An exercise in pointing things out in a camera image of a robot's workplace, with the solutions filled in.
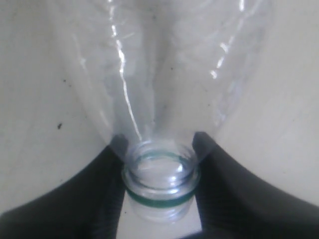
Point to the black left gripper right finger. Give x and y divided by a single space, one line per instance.
234 203

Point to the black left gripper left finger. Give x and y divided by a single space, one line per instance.
88 206

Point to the clear plastic bottle green label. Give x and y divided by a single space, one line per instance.
159 78

